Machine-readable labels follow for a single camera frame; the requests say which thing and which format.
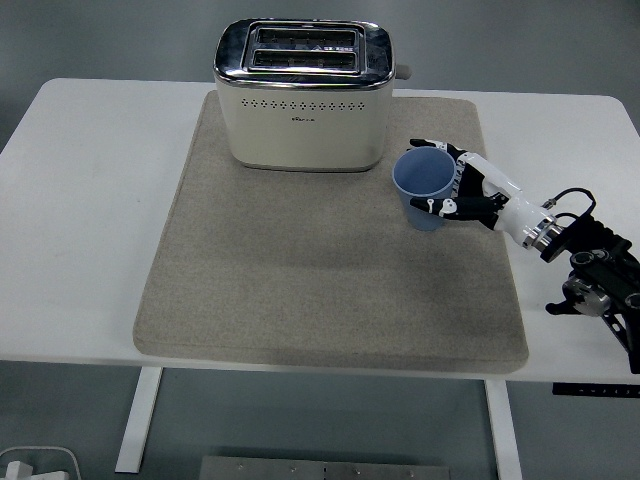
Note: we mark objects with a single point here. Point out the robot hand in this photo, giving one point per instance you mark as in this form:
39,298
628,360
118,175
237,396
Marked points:
515,210

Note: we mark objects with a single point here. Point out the blue ribbed plastic cup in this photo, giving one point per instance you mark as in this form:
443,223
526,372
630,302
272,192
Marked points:
420,180

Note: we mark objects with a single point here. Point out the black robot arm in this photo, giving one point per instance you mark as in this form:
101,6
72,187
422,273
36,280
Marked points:
600,265

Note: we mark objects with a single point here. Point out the black table control panel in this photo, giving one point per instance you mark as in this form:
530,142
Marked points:
595,389

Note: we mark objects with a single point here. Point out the beige felt mat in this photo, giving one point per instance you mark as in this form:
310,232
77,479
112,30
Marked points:
300,275

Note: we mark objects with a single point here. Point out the cream toaster with chrome top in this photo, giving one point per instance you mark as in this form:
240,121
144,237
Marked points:
300,135

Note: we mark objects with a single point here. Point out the white table leg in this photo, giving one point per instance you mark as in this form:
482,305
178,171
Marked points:
502,440
137,425

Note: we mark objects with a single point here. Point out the grey metal plate with screws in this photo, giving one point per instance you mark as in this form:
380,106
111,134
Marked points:
300,470

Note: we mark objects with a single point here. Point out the white plastic bin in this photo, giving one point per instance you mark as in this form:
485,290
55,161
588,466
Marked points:
55,462

